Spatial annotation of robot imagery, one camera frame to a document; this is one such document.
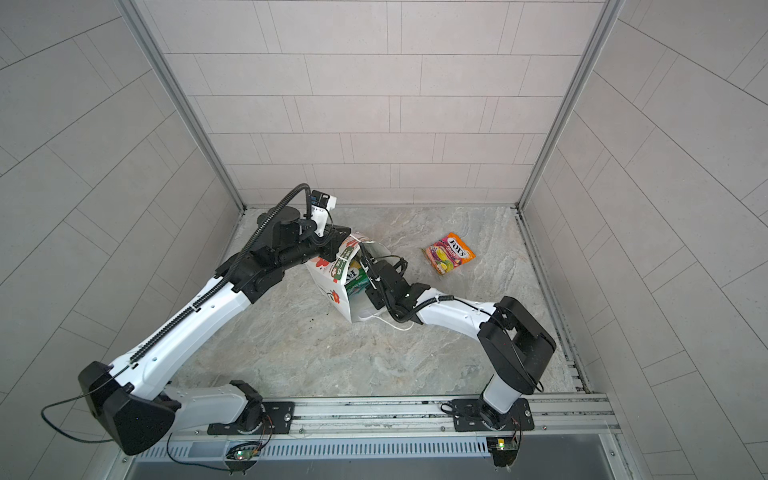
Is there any white floral paper bag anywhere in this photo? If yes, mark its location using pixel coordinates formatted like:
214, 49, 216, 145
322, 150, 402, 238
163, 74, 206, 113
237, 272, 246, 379
305, 232, 410, 332

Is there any orange Fox's candy packet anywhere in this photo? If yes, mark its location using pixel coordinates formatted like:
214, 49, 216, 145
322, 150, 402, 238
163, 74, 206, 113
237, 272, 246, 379
423, 232, 476, 275

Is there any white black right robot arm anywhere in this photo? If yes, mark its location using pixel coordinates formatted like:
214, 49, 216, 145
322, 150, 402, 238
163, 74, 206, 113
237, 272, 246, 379
360, 243, 556, 430

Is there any right circuit board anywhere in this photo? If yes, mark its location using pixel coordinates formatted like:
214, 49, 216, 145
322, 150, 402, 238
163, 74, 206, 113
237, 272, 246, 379
486, 437, 520, 468

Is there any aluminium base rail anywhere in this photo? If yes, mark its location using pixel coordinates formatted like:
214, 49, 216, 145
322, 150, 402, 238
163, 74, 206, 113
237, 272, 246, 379
113, 392, 622, 445

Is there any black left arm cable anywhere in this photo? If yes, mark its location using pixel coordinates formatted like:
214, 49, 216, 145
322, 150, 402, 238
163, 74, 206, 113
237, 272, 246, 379
40, 383, 121, 445

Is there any left circuit board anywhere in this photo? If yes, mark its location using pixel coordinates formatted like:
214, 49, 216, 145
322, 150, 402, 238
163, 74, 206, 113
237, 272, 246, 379
225, 441, 263, 462

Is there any aluminium corner post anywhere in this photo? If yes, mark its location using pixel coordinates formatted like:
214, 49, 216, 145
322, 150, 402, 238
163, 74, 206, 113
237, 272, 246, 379
115, 0, 246, 214
517, 0, 624, 211

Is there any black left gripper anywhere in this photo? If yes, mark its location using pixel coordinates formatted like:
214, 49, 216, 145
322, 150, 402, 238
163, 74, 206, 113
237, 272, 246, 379
272, 223, 352, 273

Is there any aluminium left corner post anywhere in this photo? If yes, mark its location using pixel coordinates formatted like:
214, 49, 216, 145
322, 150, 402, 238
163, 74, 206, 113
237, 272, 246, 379
115, 0, 246, 214

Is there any circuit board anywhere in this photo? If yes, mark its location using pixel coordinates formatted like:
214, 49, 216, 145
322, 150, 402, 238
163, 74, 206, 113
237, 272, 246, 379
225, 441, 263, 462
486, 437, 520, 468

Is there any aluminium right corner post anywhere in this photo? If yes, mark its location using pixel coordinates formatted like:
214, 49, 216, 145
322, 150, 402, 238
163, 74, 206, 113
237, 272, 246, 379
517, 0, 624, 211

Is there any green Fox's candy packet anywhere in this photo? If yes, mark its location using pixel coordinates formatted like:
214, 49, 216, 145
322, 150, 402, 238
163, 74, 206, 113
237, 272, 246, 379
345, 260, 367, 296

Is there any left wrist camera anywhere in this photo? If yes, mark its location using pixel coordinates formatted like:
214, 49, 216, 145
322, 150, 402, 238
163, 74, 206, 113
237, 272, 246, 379
310, 190, 337, 237

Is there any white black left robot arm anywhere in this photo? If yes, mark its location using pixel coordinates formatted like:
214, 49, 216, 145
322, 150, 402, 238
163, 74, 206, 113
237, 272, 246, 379
78, 225, 351, 455

